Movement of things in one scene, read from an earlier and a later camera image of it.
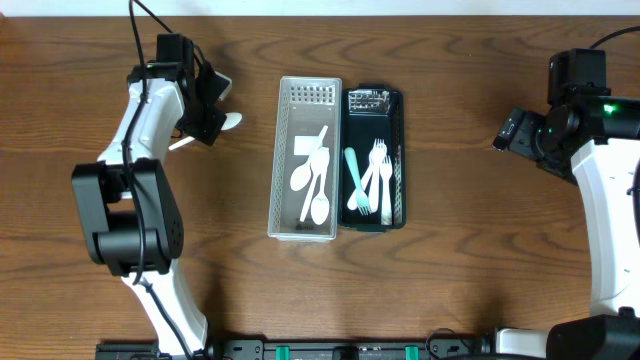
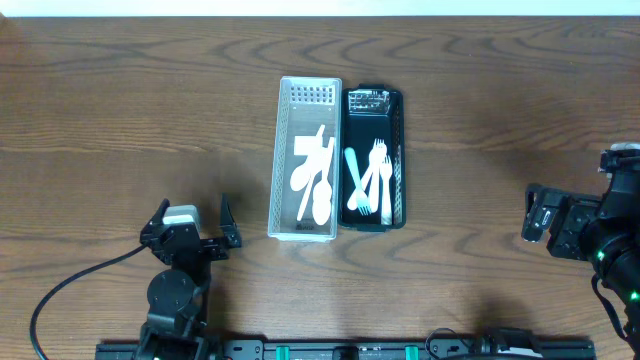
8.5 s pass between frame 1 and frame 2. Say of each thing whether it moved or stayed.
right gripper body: moved
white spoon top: moved
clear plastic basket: stayed
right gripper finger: moved
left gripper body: moved
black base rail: stayed
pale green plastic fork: stayed
